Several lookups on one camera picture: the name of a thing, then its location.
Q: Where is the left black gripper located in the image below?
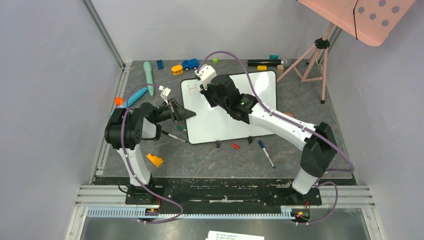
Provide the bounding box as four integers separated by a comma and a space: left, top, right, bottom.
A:
153, 98, 196, 123

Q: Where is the white whiteboard black frame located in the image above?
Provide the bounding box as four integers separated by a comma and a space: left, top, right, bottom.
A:
180, 70, 277, 145

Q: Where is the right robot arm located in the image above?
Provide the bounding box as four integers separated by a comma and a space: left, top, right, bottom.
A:
197, 73, 337, 205

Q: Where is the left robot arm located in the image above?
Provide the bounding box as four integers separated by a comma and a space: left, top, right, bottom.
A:
104, 98, 197, 205

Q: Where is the black whiteboard marker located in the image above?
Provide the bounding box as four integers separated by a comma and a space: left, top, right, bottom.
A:
161, 130, 188, 144

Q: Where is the blue whiteboard marker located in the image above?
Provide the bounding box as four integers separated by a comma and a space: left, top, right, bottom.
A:
258, 140, 276, 168

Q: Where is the blue toy car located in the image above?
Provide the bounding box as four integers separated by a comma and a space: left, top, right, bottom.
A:
182, 58, 200, 71

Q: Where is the yellow oval toy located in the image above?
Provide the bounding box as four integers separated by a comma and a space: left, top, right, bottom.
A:
171, 64, 184, 76

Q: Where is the yellow rectangular block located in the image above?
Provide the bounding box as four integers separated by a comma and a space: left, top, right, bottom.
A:
257, 65, 267, 71

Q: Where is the blue toy crayon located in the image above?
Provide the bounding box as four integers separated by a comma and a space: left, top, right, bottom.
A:
115, 87, 148, 108

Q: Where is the dark blue block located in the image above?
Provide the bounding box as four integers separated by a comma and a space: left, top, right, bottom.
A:
156, 60, 165, 70

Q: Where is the yellow stair block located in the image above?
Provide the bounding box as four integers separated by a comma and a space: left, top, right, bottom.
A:
146, 153, 164, 168

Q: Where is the red marker cap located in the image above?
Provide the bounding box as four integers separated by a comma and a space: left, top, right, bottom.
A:
231, 143, 241, 150

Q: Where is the mint toy crayon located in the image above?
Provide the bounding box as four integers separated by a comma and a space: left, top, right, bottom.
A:
143, 61, 155, 97

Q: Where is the teal block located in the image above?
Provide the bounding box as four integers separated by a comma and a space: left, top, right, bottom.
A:
269, 54, 279, 60

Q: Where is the tan wooden cube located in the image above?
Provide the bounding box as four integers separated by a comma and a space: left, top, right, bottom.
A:
276, 64, 285, 73

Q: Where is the orange small toy piece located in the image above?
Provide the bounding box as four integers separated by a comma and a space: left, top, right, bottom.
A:
114, 97, 125, 107

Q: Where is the orange semicircle brick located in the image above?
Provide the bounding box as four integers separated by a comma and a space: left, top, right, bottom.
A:
284, 112, 295, 118

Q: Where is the black toy microphone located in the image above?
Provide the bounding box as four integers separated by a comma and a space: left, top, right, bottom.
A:
247, 58, 291, 67

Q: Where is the pink tripod stand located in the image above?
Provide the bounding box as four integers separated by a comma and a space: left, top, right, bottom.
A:
276, 22, 335, 104

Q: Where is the white printed paper sheet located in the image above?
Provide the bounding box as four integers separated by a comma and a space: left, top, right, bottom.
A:
205, 230, 265, 240

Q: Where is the pink perforated board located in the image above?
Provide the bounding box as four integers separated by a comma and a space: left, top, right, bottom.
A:
299, 0, 416, 47

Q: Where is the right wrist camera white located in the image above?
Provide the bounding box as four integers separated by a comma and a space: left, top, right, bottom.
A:
195, 64, 217, 90

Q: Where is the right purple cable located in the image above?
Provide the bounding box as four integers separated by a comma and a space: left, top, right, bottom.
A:
197, 50, 356, 226

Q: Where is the purple cable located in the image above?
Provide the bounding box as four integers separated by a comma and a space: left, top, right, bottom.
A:
197, 50, 356, 226
119, 83, 185, 225

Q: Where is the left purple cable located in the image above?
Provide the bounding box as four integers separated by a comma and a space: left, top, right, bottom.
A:
119, 83, 185, 225

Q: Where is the white cable duct strip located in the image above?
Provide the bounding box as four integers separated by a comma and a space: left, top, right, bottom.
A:
86, 206, 299, 220

